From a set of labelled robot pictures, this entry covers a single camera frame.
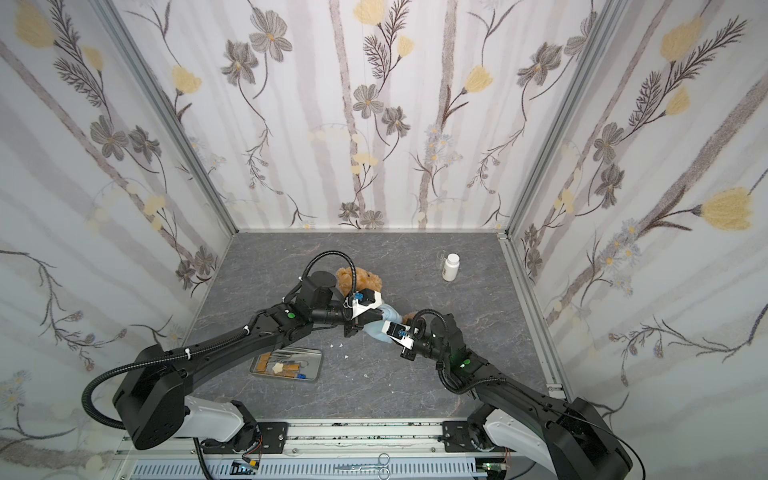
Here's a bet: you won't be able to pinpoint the light blue fleece hoodie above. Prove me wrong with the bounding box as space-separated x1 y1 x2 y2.
363 303 403 343

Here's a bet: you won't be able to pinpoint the brown teddy bear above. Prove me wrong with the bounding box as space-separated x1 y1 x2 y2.
335 267 383 296

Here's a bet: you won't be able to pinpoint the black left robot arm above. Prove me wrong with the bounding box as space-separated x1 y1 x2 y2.
81 264 385 453

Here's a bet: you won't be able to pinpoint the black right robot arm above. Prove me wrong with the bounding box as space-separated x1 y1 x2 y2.
383 309 637 479

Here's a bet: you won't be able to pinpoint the white plastic bottle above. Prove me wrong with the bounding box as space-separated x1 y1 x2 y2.
442 253 460 282

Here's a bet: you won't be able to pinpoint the clear plastic cup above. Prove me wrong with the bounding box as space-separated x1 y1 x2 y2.
435 251 448 270

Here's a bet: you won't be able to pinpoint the metal scissors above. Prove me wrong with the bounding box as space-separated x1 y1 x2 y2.
334 453 392 480

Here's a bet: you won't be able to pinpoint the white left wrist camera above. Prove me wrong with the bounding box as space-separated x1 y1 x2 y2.
351 288 383 318

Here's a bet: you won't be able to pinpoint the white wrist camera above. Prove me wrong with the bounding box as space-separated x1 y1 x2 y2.
383 321 414 350
351 288 383 318

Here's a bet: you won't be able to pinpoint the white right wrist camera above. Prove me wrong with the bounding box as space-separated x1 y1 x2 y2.
383 321 414 350

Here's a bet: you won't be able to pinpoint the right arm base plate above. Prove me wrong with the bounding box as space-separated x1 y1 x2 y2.
438 420 505 453

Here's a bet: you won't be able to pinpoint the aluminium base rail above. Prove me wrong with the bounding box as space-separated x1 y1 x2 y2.
103 418 556 479

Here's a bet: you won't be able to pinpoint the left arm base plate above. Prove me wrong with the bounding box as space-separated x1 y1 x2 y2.
201 422 289 455

